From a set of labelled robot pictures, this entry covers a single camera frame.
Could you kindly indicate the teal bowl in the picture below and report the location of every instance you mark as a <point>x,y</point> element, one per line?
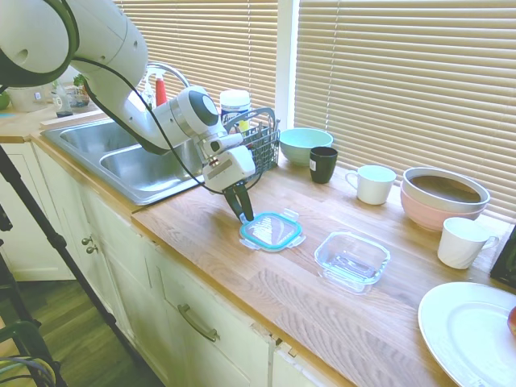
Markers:
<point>302,141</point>

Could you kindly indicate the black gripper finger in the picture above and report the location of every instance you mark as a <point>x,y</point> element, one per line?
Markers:
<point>234,203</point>
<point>246,201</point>

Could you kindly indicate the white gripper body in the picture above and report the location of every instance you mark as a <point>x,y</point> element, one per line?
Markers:
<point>227,169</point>

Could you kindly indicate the bottle with dark liquid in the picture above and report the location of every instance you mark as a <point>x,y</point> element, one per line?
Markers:
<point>62,105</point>

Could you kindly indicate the black cup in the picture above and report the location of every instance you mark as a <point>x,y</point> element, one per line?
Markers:
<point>322,165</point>

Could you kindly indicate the clear lid with teal seal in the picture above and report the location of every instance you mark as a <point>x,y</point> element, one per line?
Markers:
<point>268,231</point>

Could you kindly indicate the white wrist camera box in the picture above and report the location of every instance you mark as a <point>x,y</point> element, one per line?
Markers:
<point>223,144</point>

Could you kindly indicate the white wipes canister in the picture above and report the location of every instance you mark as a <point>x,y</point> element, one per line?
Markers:
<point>235,106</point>

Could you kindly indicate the round metal cabinet knob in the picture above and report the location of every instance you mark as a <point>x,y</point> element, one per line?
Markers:
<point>86,241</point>
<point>92,249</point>

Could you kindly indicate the black camera tripod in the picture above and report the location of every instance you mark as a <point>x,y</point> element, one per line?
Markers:
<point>56,242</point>

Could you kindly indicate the stainless steel double sink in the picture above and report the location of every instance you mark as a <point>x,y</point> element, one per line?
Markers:
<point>133,173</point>

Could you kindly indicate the large white plate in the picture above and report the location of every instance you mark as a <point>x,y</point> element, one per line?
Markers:
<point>467,334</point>

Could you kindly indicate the wide beige window blind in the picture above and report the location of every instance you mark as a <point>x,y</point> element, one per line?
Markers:
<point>403,80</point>

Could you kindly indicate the red cone spray bottle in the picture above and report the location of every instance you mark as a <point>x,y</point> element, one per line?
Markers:
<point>161,92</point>

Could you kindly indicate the white kitchen cabinet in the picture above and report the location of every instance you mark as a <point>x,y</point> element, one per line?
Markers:
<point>121,282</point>

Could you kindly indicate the green apple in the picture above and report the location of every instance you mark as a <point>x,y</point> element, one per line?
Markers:
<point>3,101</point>

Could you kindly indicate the red apple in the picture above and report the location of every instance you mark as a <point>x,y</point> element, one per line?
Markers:
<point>513,321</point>

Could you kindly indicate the grey bowl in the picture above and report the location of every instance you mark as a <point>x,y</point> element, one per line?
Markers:
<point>443,189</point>

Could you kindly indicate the grey plastic cutlery basket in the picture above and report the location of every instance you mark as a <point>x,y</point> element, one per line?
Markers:
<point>264,149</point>

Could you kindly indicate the clear glass food container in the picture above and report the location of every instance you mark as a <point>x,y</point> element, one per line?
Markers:
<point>350,262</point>

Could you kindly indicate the pink bowl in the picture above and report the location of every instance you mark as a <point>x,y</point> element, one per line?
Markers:
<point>427,215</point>

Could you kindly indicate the clear soap bottle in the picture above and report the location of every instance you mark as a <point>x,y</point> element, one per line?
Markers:
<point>149,94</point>

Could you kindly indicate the chrome curved faucet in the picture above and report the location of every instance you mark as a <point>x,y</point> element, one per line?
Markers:
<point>173,69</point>

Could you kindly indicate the plain white mug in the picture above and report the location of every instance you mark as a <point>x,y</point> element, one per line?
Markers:
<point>459,246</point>

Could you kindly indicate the green metal frame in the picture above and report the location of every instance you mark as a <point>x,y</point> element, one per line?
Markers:
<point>28,342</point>

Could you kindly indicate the white mug with teal inside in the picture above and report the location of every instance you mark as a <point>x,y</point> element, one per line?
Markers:
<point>375,187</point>

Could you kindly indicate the green leafy herbs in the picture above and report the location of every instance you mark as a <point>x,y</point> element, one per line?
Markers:
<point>79,80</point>

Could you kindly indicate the round plastic storage tub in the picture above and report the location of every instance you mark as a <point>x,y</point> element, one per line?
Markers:
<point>28,98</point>

